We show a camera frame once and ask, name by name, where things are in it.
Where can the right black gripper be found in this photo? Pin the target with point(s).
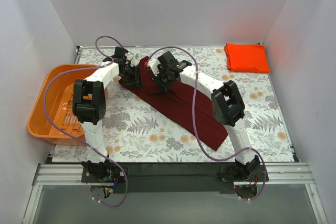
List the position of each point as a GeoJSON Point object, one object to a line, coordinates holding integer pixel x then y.
{"type": "Point", "coordinates": [161, 82]}

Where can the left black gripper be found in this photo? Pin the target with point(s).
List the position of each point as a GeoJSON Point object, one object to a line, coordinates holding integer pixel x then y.
{"type": "Point", "coordinates": [132, 77]}

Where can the maroon t shirt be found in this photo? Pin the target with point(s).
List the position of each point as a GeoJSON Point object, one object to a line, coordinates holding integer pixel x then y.
{"type": "Point", "coordinates": [176, 104]}

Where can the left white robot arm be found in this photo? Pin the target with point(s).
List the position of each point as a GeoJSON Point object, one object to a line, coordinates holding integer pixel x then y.
{"type": "Point", "coordinates": [89, 106]}

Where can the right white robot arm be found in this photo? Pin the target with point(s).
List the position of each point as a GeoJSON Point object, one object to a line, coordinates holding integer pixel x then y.
{"type": "Point", "coordinates": [226, 101]}

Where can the floral table mat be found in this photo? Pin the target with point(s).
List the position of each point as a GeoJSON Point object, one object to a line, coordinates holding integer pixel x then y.
{"type": "Point", "coordinates": [136, 132]}

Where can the folded orange t shirt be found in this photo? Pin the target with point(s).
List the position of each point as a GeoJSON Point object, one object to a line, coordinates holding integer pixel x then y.
{"type": "Point", "coordinates": [246, 58]}

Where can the orange plastic basket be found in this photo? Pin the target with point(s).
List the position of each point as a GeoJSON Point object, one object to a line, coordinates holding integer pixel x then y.
{"type": "Point", "coordinates": [59, 107]}

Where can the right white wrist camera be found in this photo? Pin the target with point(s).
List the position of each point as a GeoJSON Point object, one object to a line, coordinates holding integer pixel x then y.
{"type": "Point", "coordinates": [152, 64]}

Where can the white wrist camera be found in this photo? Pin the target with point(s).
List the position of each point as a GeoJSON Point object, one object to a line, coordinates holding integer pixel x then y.
{"type": "Point", "coordinates": [152, 64]}
{"type": "Point", "coordinates": [134, 59]}

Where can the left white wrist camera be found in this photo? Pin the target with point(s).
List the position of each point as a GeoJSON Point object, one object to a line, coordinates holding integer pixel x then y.
{"type": "Point", "coordinates": [134, 59]}

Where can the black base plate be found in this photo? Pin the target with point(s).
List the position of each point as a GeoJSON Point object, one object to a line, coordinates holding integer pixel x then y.
{"type": "Point", "coordinates": [172, 177]}

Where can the aluminium frame rail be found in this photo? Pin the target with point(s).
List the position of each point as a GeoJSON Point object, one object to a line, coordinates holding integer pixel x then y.
{"type": "Point", "coordinates": [71, 174]}

